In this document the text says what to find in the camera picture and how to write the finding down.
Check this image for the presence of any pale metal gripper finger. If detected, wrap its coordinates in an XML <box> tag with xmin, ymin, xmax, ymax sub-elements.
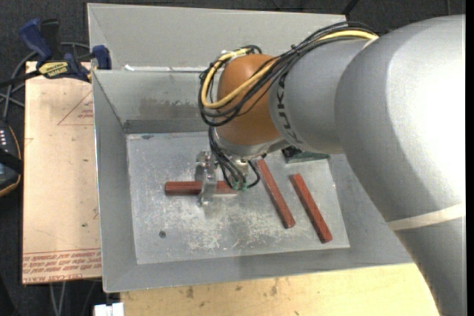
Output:
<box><xmin>199</xmin><ymin>173</ymin><xmax>218</xmax><ymax>206</ymax></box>
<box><xmin>196</xmin><ymin>150</ymin><xmax>216</xmax><ymax>183</ymax></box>

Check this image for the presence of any red-brown flat block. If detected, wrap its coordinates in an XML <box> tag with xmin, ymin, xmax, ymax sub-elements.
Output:
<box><xmin>289</xmin><ymin>173</ymin><xmax>334</xmax><ymax>245</ymax></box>
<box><xmin>256</xmin><ymin>158</ymin><xmax>297</xmax><ymax>230</ymax></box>
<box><xmin>164</xmin><ymin>180</ymin><xmax>238</xmax><ymax>197</ymax></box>

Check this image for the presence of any grey metal bin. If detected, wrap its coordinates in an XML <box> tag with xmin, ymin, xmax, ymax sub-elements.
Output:
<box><xmin>87</xmin><ymin>2</ymin><xmax>413</xmax><ymax>294</ymax></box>

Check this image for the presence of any dark green flat block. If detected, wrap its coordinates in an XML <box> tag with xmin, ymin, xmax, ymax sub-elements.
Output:
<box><xmin>284</xmin><ymin>151</ymin><xmax>331</xmax><ymax>164</ymax></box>

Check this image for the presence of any brown cardboard board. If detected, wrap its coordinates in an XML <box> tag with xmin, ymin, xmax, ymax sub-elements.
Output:
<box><xmin>21</xmin><ymin>61</ymin><xmax>103</xmax><ymax>286</ymax></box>

